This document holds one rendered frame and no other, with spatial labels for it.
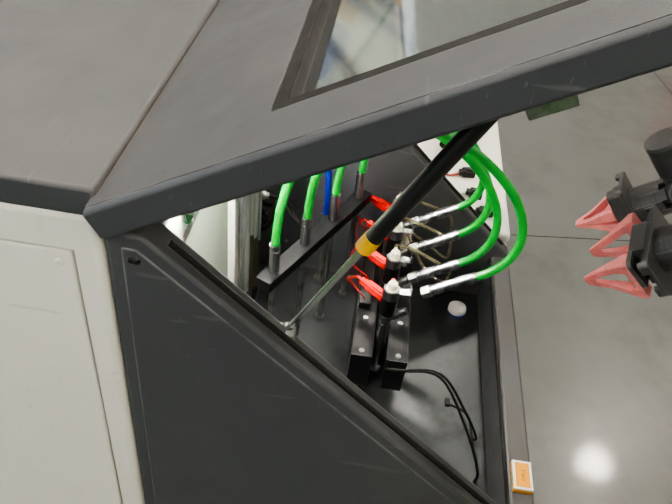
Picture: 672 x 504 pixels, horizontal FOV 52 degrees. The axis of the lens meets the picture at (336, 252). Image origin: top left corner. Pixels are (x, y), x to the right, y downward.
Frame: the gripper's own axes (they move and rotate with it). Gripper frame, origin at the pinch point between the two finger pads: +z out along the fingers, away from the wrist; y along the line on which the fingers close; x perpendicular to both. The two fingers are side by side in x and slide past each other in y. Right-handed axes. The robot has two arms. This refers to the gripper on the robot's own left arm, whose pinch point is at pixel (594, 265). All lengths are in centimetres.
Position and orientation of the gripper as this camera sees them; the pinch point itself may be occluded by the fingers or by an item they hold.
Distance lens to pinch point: 98.8
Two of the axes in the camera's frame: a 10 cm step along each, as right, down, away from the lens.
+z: -6.7, 2.3, 7.1
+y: -3.6, 7.4, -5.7
